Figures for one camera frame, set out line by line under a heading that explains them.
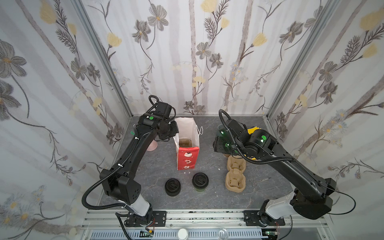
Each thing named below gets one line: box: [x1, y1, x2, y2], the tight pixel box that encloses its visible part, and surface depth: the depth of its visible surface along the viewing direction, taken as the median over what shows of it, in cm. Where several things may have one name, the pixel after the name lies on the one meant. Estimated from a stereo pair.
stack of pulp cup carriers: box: [223, 154, 246, 193], surface depth 84 cm
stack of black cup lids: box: [165, 178, 181, 197], surface depth 81 cm
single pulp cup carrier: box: [179, 138, 193, 148], surface depth 102 cm
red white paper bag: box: [173, 117, 204, 171], surface depth 84 cm
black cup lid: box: [192, 172, 209, 189], surface depth 77 cm
